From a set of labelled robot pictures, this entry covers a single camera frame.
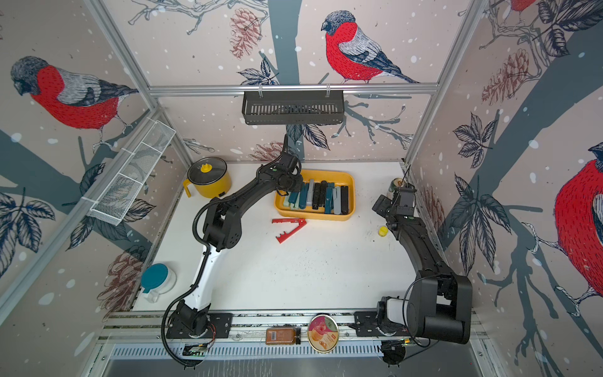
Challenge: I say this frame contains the white wire mesh shelf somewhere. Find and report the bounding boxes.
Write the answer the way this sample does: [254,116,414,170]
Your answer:
[87,119,176,226]

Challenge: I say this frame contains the teal round object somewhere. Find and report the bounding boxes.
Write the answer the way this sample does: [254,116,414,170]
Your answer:
[141,263,177,303]

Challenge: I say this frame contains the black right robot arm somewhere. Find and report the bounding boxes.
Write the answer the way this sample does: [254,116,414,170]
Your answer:
[372,188,473,344]

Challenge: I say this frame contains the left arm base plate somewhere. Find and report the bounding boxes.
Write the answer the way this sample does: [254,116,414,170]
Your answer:
[166,313,233,340]

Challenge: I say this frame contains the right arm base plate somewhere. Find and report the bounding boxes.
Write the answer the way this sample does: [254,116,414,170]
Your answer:
[351,310,410,337]

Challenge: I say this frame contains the red pruning pliers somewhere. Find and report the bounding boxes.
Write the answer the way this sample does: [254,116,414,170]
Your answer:
[272,217,308,244]

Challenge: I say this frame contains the dark teal angled pruning pliers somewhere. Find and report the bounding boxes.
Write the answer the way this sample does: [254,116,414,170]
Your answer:
[298,183,309,210]

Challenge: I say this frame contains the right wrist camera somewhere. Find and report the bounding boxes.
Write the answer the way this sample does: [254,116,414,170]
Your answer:
[397,184,416,216]

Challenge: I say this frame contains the grey pruning pliers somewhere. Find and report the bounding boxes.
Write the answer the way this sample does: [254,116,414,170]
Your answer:
[306,179,315,207]

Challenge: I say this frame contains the small yellow cap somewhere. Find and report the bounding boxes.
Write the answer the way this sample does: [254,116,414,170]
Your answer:
[378,226,389,237]

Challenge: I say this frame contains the yellow electric cooking pot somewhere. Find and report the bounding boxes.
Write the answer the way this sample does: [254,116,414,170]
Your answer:
[183,157,232,199]

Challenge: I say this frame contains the black hanging wall basket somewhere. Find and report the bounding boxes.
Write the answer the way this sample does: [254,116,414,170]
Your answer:
[242,90,345,126]

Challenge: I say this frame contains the round pink tin lid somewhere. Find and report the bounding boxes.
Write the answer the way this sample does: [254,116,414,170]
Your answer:
[307,314,339,353]

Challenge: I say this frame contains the yellow plastic storage box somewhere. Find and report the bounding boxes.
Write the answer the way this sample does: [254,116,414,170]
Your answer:
[274,169,356,221]

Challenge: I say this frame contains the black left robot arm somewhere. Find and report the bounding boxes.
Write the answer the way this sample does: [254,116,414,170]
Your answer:
[161,151,303,340]

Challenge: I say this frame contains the green white small bottle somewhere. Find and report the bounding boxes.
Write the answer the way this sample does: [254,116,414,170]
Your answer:
[388,178,405,196]

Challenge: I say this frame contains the black pruning pliers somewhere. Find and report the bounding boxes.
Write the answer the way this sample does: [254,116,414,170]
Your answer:
[319,181,328,207]
[312,182,321,210]
[339,185,350,215]

